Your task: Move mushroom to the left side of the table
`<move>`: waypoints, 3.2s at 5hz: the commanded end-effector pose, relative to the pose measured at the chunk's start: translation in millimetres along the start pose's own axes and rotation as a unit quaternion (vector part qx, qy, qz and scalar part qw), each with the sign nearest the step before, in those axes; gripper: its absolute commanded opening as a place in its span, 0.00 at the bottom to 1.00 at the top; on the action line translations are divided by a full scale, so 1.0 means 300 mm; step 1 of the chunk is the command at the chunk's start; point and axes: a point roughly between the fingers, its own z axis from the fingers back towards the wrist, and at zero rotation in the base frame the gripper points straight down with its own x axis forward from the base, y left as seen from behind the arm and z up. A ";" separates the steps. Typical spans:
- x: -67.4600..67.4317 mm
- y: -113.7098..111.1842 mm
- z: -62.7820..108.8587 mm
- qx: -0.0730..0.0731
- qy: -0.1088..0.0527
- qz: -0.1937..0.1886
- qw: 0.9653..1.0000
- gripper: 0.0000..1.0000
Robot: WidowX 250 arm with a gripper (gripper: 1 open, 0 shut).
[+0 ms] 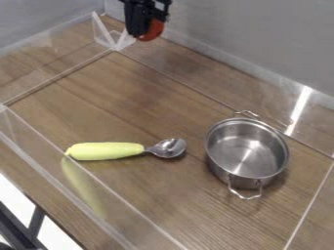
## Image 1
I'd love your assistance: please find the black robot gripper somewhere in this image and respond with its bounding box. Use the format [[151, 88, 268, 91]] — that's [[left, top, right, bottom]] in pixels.
[[119, 0, 173, 37]]

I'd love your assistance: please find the red white toy mushroom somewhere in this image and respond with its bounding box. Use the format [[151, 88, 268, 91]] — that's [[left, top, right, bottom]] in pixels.
[[139, 19, 165, 42]]

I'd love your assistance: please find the stainless steel pot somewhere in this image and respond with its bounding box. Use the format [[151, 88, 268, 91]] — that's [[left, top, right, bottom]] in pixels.
[[205, 110, 290, 200]]

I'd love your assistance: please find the clear acrylic corner bracket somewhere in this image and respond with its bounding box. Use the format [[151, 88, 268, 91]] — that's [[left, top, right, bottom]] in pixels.
[[91, 12, 137, 52]]

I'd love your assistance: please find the spoon with yellow handle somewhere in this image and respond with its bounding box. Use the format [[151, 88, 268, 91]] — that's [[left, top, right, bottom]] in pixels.
[[66, 139, 187, 161]]

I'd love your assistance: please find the clear acrylic enclosure wall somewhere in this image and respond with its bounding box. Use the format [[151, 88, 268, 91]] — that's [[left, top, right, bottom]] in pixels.
[[0, 0, 334, 250]]

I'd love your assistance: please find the black metal table frame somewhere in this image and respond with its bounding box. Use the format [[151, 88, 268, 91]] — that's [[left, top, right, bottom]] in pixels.
[[0, 201, 48, 250]]

